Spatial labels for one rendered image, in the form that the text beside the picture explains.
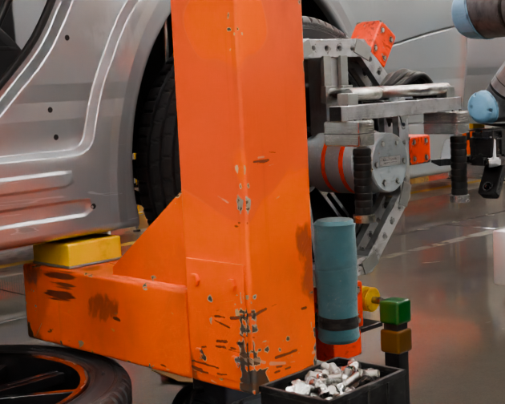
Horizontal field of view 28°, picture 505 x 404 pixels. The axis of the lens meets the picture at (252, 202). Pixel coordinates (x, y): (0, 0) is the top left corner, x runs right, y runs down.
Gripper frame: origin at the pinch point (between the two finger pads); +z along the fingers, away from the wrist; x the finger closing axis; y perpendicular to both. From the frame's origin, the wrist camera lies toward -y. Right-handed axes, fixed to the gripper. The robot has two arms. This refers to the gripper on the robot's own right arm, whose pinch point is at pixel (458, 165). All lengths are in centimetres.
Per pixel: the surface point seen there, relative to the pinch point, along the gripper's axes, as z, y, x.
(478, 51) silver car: -213, 29, -127
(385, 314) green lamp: 57, -19, 22
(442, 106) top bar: 3.7, 13.2, -1.5
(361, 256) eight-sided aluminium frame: 8.2, -21.0, -22.0
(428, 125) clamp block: 2.5, 9.0, -6.0
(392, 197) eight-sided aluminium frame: -4.8, -8.8, -22.1
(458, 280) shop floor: -232, -83, -154
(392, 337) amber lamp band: 57, -23, 24
